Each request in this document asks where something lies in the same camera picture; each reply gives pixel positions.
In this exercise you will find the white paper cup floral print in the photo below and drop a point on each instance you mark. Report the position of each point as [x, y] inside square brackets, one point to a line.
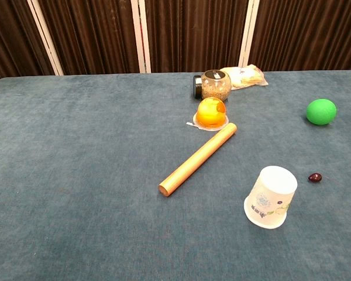
[269, 193]

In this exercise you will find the orange jelly cup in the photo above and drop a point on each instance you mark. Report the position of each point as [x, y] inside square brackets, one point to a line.
[210, 114]

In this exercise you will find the small dark red fruit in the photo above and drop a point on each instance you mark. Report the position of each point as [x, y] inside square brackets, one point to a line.
[314, 177]

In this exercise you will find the wooden rolling rod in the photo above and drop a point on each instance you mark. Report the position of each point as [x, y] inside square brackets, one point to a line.
[197, 159]

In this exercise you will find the black round lid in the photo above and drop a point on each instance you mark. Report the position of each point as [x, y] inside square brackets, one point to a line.
[196, 87]

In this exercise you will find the round glass jar with seeds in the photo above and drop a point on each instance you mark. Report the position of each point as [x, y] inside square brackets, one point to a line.
[216, 87]

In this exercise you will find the clear plastic snack bag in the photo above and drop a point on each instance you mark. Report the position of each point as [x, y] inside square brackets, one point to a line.
[247, 77]

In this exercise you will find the blue velvet tablecloth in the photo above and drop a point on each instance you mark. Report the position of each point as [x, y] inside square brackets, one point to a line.
[76, 175]

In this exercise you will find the brown pleated curtain panel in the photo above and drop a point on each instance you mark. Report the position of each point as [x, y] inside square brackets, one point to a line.
[8, 38]
[307, 32]
[196, 32]
[90, 35]

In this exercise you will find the green ball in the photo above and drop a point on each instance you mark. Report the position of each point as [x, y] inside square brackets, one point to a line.
[321, 112]

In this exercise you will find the white partition frame post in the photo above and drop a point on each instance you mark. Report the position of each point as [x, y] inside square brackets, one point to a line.
[248, 35]
[45, 38]
[141, 38]

